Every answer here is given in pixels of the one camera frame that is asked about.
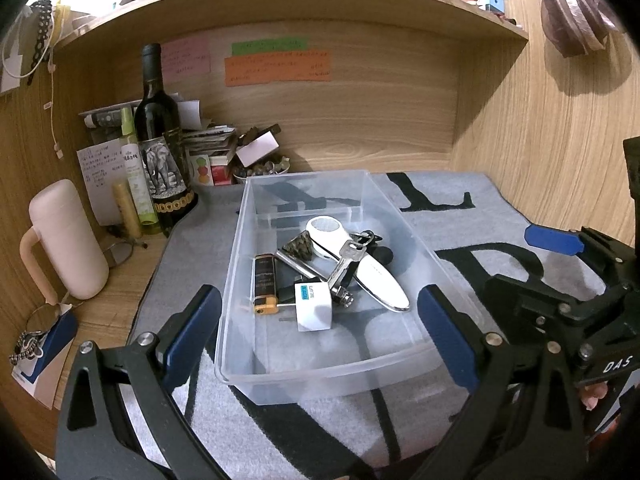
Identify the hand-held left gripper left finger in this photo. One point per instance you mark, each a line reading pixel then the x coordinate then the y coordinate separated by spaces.
pixel 195 330

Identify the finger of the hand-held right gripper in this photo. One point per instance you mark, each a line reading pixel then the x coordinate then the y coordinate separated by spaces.
pixel 552 240
pixel 530 300

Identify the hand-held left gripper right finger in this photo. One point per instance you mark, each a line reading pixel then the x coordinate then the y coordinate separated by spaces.
pixel 445 330

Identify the clear plastic storage box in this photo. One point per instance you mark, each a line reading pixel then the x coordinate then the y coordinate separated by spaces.
pixel 350 350

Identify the white plug adapter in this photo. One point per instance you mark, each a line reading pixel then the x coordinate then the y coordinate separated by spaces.
pixel 315 310

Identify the person's right hand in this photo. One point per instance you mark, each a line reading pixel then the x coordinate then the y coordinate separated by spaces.
pixel 594 396

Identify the white silver folding knife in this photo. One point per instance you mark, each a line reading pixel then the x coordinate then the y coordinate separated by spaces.
pixel 382 280

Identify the black lighter with orange end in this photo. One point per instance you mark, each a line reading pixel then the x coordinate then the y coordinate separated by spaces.
pixel 265 280

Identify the small black block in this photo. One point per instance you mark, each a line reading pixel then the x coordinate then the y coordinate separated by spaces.
pixel 285 292

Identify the grey mat with black letters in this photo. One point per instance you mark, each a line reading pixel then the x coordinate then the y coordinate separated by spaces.
pixel 450 230

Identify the silver metal clasp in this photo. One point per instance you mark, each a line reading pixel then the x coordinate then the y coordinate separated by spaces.
pixel 344 297

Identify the silver metal bar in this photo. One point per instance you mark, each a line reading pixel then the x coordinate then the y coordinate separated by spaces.
pixel 295 264

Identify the silver key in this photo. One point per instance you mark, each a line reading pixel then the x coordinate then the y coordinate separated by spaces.
pixel 350 252

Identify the patterned cone shaped object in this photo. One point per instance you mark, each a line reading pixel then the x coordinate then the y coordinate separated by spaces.
pixel 299 249

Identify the yellow lip balm tube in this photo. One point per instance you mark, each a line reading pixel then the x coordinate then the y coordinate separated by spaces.
pixel 127 210

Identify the blue and white box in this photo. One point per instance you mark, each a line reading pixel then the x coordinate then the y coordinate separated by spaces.
pixel 55 340

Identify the white bowl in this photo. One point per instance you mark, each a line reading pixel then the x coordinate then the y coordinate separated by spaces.
pixel 240 180

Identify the small red box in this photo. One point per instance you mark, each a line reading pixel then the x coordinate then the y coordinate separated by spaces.
pixel 220 175

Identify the card with coloured round stickers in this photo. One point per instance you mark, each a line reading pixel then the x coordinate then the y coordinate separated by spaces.
pixel 201 170

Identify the green white spray bottle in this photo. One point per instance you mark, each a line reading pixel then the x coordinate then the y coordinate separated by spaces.
pixel 137 180

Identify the handwritten white paper note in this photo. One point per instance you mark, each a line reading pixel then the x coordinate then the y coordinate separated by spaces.
pixel 97 175

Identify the stack of papers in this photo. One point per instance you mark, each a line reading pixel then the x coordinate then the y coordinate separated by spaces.
pixel 205 137

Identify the white blank card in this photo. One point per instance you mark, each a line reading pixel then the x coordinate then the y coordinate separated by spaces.
pixel 257 147

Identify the brown wood piece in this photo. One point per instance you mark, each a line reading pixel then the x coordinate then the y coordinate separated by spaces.
pixel 250 135

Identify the wine bottle with elephant label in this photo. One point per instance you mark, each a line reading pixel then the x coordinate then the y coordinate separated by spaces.
pixel 160 125

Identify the dark rolled tube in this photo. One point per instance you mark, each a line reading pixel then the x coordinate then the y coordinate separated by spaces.
pixel 102 119

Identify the brown layered round object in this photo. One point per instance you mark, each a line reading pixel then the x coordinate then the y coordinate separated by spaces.
pixel 570 5

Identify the orange paper note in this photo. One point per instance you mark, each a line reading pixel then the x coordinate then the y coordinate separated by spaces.
pixel 275 70

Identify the pink sticky note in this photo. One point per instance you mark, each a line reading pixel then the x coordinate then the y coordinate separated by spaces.
pixel 185 57

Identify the green paper strip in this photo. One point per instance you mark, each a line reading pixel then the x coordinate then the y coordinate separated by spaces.
pixel 270 45

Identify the wooden desk shelf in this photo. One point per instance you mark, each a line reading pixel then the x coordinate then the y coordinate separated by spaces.
pixel 300 15

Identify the thin frame glasses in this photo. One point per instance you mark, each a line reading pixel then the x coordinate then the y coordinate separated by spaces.
pixel 142 246

